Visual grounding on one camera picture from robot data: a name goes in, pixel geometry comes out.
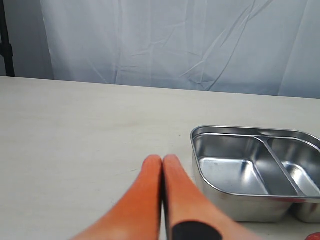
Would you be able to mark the red toy sausage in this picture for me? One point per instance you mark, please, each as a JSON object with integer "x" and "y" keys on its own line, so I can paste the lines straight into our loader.
{"x": 313, "y": 236}

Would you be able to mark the black stand behind table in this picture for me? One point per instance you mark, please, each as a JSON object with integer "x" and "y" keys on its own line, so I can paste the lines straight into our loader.
{"x": 6, "y": 50}

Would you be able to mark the stainless steel lunch box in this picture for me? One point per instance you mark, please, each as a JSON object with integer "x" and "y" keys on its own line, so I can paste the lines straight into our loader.
{"x": 258, "y": 174}

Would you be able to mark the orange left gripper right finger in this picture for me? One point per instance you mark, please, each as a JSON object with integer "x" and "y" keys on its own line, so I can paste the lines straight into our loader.
{"x": 189, "y": 215}

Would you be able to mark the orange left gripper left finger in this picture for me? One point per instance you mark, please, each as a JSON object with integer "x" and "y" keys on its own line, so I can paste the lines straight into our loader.
{"x": 137, "y": 215}

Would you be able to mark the grey-blue backdrop cloth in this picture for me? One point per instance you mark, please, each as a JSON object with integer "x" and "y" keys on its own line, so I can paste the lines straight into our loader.
{"x": 263, "y": 47}

